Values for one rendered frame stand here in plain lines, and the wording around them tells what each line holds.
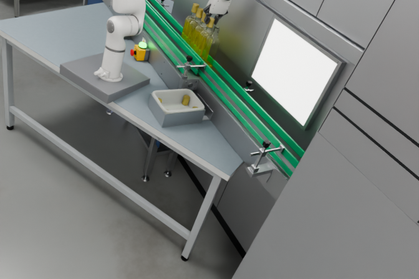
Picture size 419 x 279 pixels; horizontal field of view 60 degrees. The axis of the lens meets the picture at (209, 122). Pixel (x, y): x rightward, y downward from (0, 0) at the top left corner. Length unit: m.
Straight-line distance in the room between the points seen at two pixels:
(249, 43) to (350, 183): 1.00
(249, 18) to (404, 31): 1.02
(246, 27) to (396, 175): 1.13
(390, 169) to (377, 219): 0.14
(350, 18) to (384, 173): 0.69
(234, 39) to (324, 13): 0.55
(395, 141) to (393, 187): 0.12
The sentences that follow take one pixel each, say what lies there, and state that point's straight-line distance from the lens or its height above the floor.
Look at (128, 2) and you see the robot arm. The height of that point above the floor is 1.19.
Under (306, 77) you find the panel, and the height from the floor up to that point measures 1.18.
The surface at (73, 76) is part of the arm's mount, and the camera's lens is 1.88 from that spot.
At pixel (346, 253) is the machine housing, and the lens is 1.17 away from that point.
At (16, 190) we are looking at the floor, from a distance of 2.38.
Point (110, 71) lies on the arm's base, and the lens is 1.84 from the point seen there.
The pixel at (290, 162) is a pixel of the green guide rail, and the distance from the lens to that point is 1.47.
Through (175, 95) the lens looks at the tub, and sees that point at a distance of 1.83.
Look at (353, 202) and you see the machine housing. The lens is 1.09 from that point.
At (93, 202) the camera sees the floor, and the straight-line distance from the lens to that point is 2.31.
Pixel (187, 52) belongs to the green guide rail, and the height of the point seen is 0.95.
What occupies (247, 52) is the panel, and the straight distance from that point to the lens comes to 1.86.
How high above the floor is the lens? 1.77
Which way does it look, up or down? 34 degrees down
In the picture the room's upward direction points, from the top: 20 degrees clockwise
